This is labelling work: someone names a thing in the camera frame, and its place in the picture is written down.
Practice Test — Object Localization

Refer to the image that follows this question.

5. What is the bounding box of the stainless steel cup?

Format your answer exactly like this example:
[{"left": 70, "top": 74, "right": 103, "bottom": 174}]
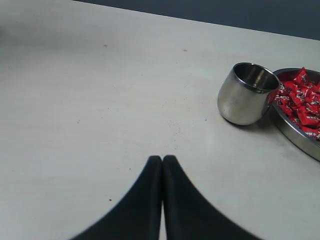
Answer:
[{"left": 217, "top": 62, "right": 280, "bottom": 126}]

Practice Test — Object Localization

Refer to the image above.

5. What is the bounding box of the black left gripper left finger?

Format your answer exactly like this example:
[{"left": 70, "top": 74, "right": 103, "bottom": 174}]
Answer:
[{"left": 73, "top": 155, "right": 162, "bottom": 240}]

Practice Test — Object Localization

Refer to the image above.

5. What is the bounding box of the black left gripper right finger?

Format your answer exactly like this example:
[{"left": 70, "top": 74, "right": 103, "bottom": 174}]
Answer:
[{"left": 162, "top": 155, "right": 259, "bottom": 240}]

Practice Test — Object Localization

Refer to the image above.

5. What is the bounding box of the pile of red wrapped candies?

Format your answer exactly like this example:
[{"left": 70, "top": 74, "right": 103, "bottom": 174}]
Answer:
[{"left": 274, "top": 67, "right": 320, "bottom": 141}]

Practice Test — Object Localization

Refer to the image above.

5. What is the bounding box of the round steel bowl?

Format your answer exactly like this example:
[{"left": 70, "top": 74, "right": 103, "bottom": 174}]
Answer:
[{"left": 270, "top": 68, "right": 320, "bottom": 162}]

